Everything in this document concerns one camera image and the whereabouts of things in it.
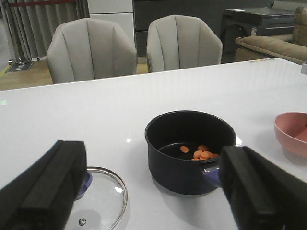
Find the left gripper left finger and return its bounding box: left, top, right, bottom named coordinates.
left=0, top=140, right=87, bottom=230

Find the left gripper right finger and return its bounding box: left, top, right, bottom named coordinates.
left=219, top=147, right=307, bottom=230

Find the glass lid blue knob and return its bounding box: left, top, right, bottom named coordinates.
left=65, top=166, right=128, bottom=230

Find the pink bowl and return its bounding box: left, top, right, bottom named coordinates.
left=274, top=112, right=307, bottom=158

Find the dark blue saucepan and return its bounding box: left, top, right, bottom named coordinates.
left=145, top=110, right=236, bottom=195

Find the left beige chair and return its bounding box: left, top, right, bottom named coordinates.
left=47, top=18, right=137, bottom=84

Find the beige chair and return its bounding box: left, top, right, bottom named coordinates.
left=47, top=18, right=137, bottom=84
left=146, top=15, right=223, bottom=72

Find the grey curtain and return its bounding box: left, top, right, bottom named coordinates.
left=0, top=0, right=89, bottom=62

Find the right beige chair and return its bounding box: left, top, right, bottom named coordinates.
left=146, top=15, right=223, bottom=72

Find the red barrier belt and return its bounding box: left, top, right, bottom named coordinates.
left=8, top=0, right=76, bottom=7

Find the white refrigerator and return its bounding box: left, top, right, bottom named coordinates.
left=87, top=0, right=135, bottom=45

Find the dark grey counter cabinet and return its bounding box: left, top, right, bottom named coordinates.
left=133, top=0, right=273, bottom=57

